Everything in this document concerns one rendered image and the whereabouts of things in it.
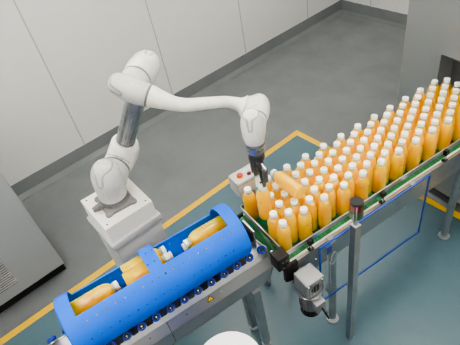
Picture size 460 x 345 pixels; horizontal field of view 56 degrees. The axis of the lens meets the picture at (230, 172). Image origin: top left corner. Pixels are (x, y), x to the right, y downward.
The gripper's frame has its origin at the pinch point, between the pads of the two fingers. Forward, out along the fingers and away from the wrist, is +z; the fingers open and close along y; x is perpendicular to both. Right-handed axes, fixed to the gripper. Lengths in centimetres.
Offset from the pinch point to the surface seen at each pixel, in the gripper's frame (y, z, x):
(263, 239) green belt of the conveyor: 2.3, 36.9, -4.7
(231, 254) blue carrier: 15.7, 15.6, -29.3
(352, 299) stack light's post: 38, 79, 27
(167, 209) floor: -145, 126, -19
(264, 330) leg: 10, 107, -18
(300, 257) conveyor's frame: 23.4, 37.2, 3.9
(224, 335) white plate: 44, 24, -51
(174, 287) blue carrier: 16, 15, -59
